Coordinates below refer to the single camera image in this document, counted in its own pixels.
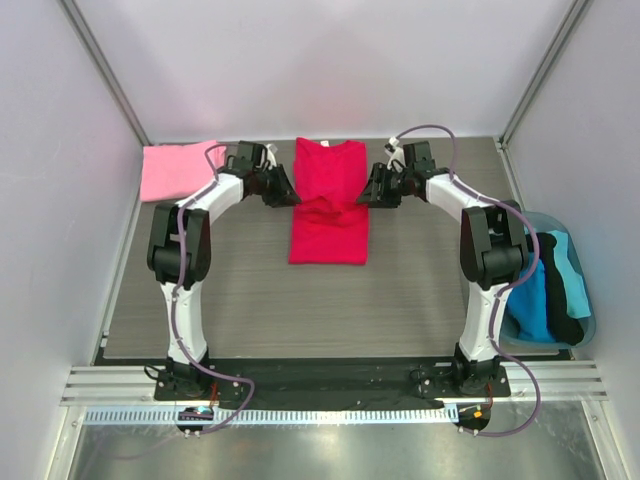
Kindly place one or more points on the black t shirt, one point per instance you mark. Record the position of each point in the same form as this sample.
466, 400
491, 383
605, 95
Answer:
561, 326

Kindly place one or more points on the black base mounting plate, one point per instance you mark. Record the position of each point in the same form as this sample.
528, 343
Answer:
327, 384

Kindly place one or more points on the folded pink t shirt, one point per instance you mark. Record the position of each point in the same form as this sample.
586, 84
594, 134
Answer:
177, 171

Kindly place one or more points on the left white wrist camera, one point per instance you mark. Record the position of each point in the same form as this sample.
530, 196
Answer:
269, 160

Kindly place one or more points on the red t shirt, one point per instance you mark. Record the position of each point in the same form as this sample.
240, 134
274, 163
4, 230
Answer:
329, 226

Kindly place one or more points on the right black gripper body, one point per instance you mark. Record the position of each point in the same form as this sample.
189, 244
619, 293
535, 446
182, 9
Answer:
382, 185

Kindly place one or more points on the blue plastic basket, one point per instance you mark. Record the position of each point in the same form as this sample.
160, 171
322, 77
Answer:
509, 329

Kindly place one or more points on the slotted cable duct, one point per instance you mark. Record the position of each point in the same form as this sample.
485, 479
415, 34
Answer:
199, 416

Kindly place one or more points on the aluminium frame rail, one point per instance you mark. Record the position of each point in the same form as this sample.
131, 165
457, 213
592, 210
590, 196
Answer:
555, 380

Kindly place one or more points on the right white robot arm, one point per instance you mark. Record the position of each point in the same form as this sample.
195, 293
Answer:
493, 252

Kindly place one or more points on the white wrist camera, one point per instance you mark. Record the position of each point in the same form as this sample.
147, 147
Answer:
395, 155
269, 160

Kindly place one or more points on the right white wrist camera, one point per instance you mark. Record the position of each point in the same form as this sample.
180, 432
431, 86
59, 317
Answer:
395, 155

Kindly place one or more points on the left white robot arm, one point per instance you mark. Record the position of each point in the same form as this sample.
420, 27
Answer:
179, 255

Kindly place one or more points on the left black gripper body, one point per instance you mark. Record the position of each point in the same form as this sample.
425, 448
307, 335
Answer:
275, 185

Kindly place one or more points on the blue t shirt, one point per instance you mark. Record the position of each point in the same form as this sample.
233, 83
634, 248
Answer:
527, 304

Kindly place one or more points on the turquoise t shirt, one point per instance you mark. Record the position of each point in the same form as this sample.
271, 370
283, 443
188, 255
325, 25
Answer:
578, 305

